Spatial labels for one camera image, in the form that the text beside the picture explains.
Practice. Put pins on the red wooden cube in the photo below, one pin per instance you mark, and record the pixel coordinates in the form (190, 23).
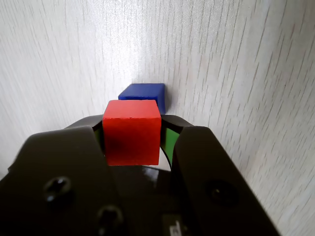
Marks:
(131, 137)

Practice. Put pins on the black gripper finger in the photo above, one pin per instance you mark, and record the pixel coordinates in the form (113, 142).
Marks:
(201, 159)
(61, 159)

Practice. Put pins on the blue wooden cube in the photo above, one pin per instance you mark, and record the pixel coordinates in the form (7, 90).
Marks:
(142, 91)

